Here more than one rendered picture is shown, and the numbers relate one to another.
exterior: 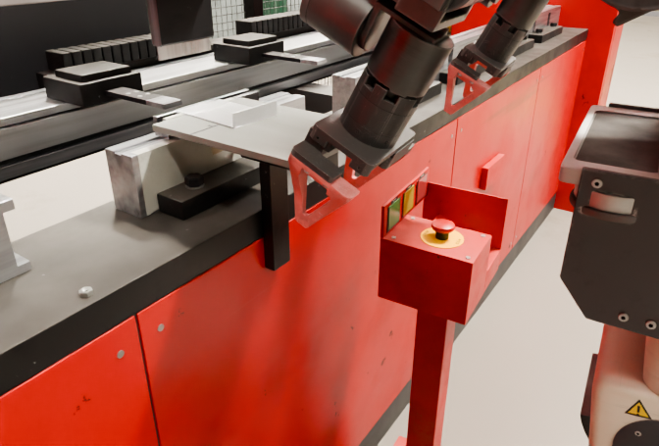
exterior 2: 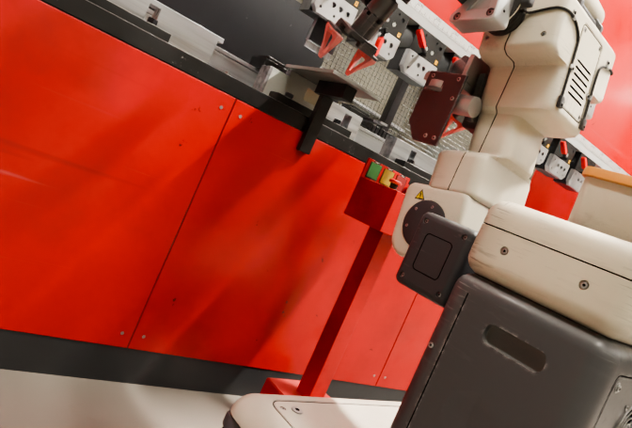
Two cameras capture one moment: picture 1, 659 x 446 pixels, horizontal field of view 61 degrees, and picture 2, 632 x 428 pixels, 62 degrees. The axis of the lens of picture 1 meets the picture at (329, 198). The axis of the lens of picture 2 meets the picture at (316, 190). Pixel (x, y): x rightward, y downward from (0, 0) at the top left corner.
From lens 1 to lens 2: 1.00 m
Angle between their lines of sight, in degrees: 31
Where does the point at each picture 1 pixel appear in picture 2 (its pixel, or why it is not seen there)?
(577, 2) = not seen: hidden behind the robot
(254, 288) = (285, 153)
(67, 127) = (248, 76)
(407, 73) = (376, 4)
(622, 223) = (435, 89)
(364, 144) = (354, 29)
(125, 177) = (262, 76)
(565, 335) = not seen: outside the picture
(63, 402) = (193, 100)
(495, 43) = not seen: hidden behind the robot
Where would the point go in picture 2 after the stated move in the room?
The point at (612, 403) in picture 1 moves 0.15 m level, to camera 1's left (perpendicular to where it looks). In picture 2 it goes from (411, 193) to (350, 166)
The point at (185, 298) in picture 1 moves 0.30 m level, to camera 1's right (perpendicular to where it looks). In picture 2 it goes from (256, 117) to (353, 157)
